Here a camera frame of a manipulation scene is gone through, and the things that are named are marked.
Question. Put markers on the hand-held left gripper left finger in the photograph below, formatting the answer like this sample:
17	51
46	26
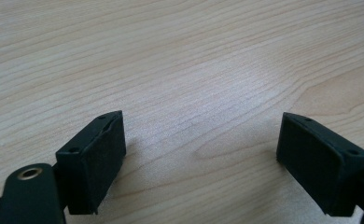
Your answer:
93	165

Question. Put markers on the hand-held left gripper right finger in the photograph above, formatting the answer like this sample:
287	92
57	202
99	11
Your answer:
317	161

